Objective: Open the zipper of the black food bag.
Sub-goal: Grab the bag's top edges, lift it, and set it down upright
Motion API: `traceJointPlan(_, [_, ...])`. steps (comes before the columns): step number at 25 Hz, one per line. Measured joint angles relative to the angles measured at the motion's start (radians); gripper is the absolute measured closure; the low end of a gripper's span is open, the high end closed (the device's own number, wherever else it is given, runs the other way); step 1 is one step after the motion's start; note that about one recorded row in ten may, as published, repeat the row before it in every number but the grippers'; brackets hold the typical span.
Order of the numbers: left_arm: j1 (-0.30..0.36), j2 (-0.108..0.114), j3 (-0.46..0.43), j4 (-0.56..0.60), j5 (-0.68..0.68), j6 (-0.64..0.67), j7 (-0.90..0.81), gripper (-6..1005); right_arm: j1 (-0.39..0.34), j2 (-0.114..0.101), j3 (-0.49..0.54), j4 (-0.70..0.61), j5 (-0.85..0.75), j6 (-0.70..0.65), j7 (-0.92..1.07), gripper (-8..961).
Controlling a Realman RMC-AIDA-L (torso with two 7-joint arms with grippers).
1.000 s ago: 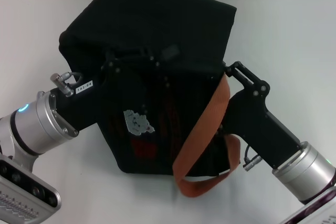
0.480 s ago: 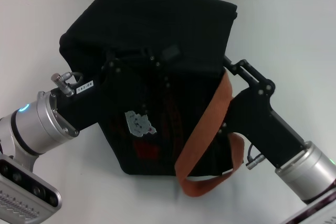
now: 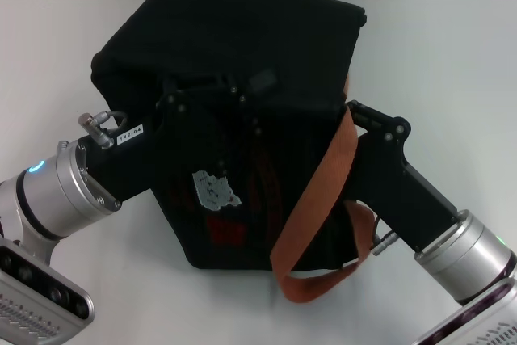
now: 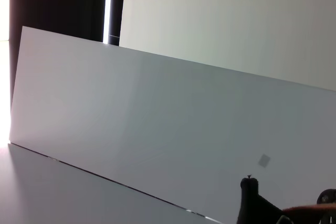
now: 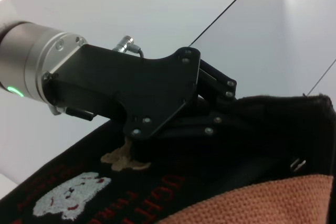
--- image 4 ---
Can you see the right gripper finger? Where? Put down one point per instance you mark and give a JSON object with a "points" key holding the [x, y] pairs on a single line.
{"points": [[328, 196]]}

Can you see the white backdrop board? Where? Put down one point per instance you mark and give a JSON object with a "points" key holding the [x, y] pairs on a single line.
{"points": [[157, 116]]}

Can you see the black vertical pole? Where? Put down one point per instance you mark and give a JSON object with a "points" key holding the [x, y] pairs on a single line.
{"points": [[116, 3]]}

